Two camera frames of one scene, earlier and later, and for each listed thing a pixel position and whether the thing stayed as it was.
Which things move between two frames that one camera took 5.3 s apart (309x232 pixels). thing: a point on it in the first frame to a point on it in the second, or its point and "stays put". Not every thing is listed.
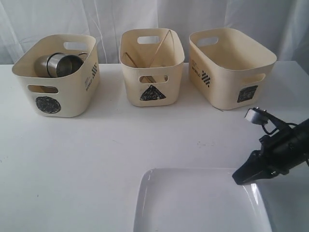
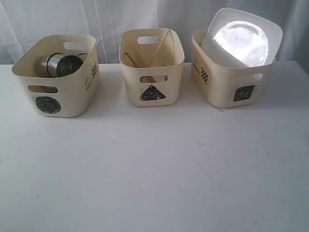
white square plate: (197, 199) to (244, 37)
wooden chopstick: (158, 49) stays put
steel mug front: (55, 64) stays put
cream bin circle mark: (69, 95) stays put
